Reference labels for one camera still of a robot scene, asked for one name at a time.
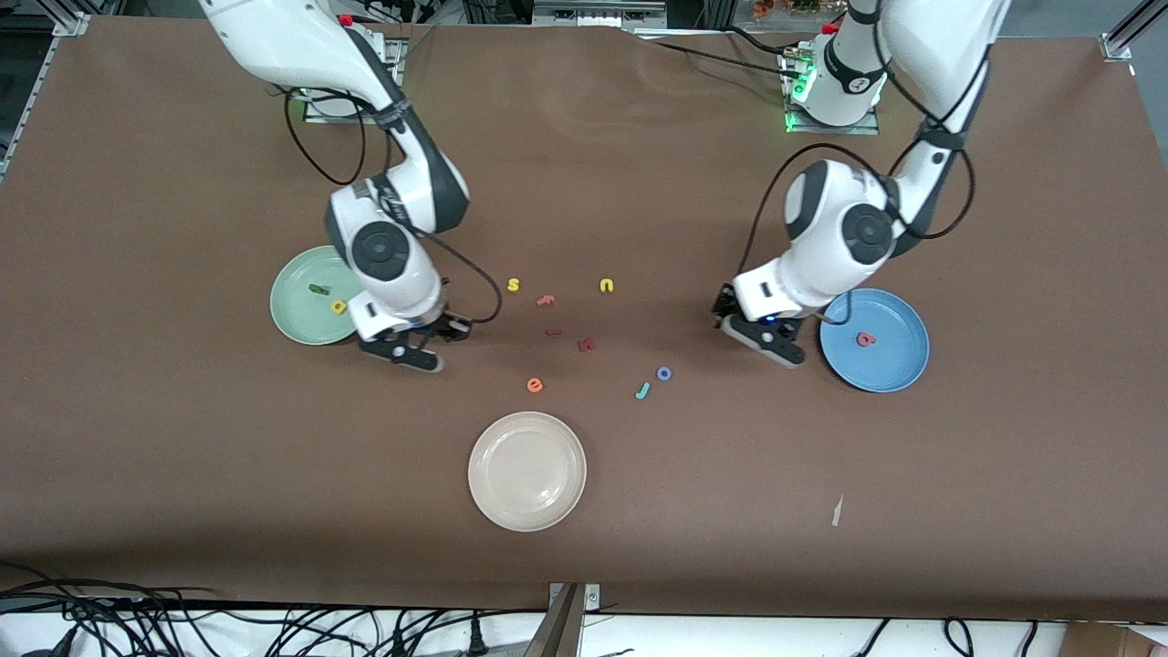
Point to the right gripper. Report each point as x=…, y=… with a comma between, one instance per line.
x=449, y=325

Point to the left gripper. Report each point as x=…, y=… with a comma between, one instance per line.
x=725, y=302

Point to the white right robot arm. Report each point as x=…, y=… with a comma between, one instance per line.
x=301, y=46

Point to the blue plate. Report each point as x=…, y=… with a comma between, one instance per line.
x=899, y=365

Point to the green plate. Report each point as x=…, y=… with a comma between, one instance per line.
x=297, y=310

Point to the beige plate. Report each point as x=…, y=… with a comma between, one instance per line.
x=526, y=471

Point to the brown paper table cover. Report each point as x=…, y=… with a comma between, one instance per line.
x=584, y=182

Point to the small grey paper scrap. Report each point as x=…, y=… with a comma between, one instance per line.
x=837, y=514

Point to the orange flower decoration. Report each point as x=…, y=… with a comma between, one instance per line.
x=785, y=7

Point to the black power plug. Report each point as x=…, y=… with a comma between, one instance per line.
x=398, y=643
x=474, y=641

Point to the grey metal beam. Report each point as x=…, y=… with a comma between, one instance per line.
x=557, y=634

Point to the grey metal equipment box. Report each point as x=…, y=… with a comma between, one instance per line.
x=598, y=11

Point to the brown cardboard box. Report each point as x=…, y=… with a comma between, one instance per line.
x=1113, y=643

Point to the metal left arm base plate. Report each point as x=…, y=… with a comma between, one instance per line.
x=821, y=129

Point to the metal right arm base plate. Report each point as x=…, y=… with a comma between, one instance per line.
x=319, y=119

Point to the metal table edge bracket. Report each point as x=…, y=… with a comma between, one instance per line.
x=591, y=598

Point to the aluminium frame profile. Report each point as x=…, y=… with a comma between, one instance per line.
x=71, y=25
x=1118, y=44

